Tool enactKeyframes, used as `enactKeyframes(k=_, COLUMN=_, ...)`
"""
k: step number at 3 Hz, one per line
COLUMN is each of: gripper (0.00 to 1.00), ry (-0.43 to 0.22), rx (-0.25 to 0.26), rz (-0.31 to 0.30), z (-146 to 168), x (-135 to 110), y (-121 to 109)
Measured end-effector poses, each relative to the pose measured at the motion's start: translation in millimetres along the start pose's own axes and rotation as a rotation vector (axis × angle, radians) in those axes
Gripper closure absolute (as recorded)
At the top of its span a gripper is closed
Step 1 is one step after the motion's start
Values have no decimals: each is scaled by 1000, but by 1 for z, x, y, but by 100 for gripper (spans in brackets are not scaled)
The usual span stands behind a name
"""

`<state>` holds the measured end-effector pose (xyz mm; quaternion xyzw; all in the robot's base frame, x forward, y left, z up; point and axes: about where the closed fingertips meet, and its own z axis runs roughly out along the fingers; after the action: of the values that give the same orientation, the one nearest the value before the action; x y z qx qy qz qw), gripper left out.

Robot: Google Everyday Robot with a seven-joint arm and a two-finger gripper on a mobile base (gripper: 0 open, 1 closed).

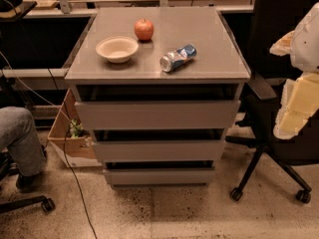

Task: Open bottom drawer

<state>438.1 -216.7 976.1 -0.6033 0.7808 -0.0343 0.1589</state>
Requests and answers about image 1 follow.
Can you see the cardboard box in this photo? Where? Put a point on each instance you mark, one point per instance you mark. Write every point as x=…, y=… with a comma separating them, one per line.
x=75, y=151

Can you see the grey middle drawer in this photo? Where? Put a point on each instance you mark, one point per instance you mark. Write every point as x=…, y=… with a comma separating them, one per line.
x=161, y=150

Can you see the black chair base left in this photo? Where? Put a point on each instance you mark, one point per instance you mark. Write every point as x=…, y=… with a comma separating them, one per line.
x=7, y=166

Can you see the green object in box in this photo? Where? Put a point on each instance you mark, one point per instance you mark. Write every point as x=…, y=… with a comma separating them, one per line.
x=75, y=129

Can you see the person leg in jeans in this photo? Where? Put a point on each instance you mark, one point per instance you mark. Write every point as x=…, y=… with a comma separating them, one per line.
x=18, y=134

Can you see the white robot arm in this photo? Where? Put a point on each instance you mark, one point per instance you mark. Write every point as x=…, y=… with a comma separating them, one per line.
x=302, y=44

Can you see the grey bottom drawer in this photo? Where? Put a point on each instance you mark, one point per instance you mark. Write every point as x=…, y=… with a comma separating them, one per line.
x=118, y=177

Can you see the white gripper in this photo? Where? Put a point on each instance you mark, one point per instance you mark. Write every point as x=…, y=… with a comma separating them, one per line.
x=307, y=45

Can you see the red apple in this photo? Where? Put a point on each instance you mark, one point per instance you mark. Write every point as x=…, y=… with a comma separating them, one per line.
x=144, y=29

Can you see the grey drawer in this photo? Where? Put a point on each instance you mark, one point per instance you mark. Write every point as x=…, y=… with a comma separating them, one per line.
x=161, y=150
x=157, y=115
x=118, y=177

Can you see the grey drawer cabinet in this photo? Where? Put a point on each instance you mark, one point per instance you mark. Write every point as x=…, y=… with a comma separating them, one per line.
x=216, y=73

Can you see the white paper bowl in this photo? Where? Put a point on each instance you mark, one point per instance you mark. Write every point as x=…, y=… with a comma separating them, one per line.
x=117, y=49

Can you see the grey top drawer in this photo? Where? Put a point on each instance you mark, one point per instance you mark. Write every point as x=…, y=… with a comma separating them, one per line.
x=157, y=115

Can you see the black office chair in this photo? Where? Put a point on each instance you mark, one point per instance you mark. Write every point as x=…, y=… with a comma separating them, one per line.
x=271, y=20

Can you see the black shoe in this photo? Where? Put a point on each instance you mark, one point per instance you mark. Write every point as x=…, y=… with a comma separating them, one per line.
x=28, y=183

